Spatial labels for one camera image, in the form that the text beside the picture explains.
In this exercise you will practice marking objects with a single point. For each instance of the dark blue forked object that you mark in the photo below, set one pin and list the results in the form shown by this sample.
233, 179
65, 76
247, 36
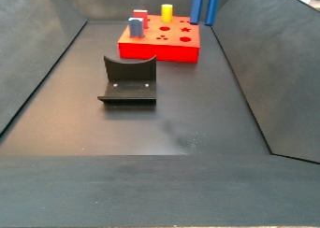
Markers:
210, 12

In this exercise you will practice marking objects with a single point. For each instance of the light blue notched block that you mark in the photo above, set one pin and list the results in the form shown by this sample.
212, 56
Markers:
136, 27

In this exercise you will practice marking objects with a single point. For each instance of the red rectangular block peg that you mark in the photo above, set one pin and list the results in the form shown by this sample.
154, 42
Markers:
141, 13

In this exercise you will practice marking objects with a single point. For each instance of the black curved fixture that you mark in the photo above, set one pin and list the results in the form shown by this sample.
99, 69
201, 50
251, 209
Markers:
131, 81

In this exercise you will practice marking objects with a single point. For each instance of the red shape-sorter base block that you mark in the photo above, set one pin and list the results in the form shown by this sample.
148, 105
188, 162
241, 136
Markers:
172, 41

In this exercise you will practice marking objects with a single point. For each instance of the yellow cylinder peg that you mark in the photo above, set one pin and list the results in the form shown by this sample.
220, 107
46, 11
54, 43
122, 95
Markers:
166, 12

